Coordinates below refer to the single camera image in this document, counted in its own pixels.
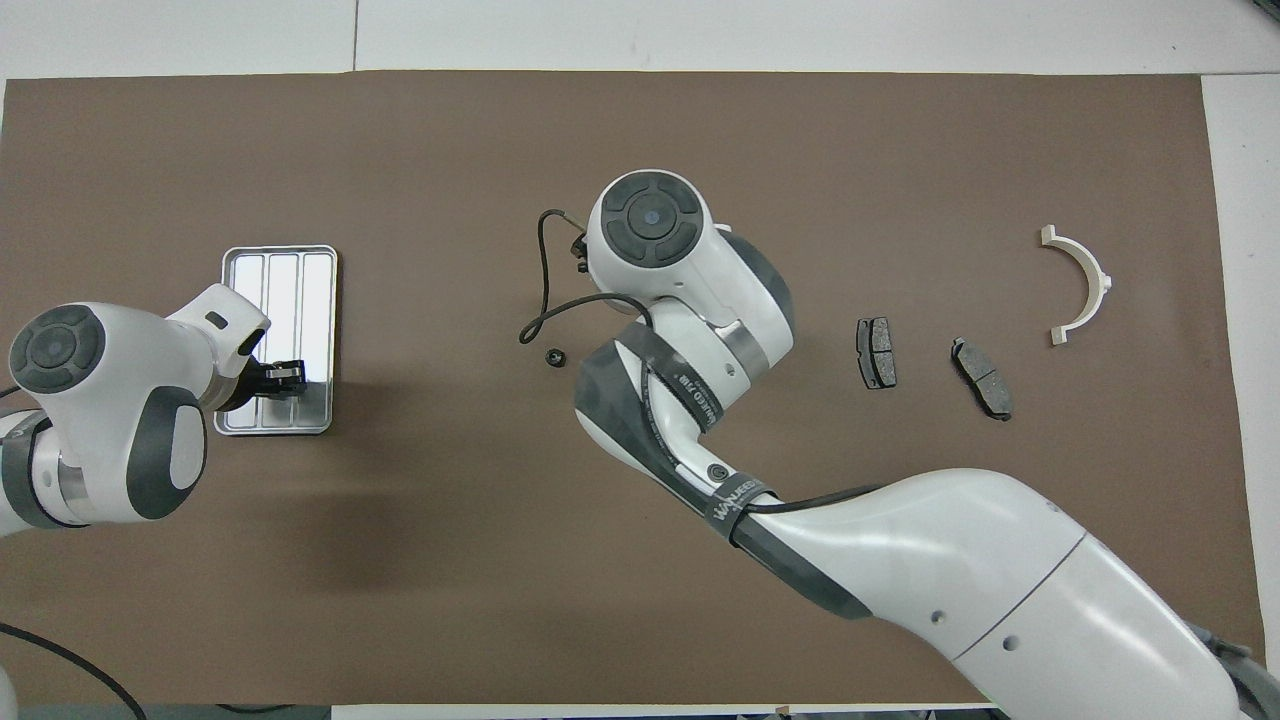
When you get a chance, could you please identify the dark grey rectangular brake pad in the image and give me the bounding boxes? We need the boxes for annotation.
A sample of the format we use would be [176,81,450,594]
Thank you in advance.
[856,317,898,390]

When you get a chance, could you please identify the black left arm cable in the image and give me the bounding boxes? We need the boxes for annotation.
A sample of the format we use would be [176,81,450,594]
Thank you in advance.
[0,622,146,720]

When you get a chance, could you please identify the white curved plastic bracket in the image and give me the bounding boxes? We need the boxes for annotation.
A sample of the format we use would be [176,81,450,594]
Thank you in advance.
[1040,225,1113,346]

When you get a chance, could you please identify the silver metal tray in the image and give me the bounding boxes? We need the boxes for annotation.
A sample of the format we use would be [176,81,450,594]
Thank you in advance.
[213,245,339,437]

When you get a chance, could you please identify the dark grey curved brake pad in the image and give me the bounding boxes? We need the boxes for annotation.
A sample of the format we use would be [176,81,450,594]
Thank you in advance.
[950,337,1014,422]

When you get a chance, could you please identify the brown table mat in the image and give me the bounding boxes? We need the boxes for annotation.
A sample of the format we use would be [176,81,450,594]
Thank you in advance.
[0,70,1269,706]

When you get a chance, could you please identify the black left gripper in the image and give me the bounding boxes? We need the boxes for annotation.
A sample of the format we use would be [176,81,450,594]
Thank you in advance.
[222,350,306,413]

